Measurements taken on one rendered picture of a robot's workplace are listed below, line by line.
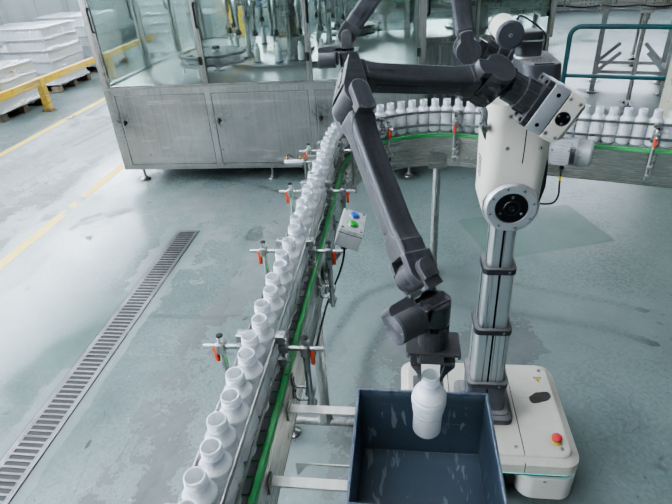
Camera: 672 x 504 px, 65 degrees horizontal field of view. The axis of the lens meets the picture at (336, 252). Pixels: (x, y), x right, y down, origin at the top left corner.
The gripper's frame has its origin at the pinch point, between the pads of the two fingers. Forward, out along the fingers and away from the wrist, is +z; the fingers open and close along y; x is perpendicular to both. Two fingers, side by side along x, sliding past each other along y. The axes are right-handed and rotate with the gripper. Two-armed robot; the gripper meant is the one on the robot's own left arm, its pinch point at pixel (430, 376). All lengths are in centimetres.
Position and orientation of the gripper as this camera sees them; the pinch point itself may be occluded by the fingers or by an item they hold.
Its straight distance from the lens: 110.0
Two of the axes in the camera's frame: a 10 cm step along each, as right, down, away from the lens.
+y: 9.9, 0.2, -1.2
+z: 0.5, 8.4, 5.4
